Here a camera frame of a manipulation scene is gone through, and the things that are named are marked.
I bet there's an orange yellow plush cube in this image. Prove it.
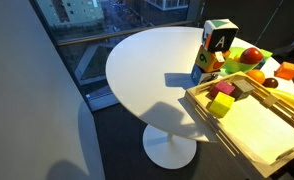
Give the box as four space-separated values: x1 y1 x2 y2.
194 44 232 73

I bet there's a gray cube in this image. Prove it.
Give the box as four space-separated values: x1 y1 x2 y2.
230 79 255 101

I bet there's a wooden crate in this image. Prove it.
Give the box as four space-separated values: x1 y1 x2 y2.
183 70 294 179

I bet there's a dark red toy plum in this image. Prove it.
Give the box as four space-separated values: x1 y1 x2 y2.
262 77 279 89

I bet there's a plush cube with letter A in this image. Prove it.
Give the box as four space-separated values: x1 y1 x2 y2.
201 18 240 53

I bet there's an orange toy fruit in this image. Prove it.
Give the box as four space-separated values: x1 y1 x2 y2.
246 69 266 85

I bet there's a magenta cube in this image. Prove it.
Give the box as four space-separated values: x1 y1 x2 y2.
209 80 236 99

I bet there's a wooden window railing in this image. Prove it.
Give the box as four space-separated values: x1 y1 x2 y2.
55 20 196 47

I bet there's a white table pedestal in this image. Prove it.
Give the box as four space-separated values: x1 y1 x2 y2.
142 123 198 170

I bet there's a red toy apple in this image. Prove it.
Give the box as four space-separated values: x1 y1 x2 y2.
239 47 265 65

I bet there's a yellow toy banana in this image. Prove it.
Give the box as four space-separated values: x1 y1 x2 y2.
268 88 294 116

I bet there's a green bowl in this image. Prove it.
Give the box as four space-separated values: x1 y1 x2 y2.
220 46 267 75

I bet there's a blue white plush cube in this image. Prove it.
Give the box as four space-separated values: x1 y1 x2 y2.
190 63 223 86

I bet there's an orange block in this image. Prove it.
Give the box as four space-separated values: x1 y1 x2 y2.
274 61 294 81

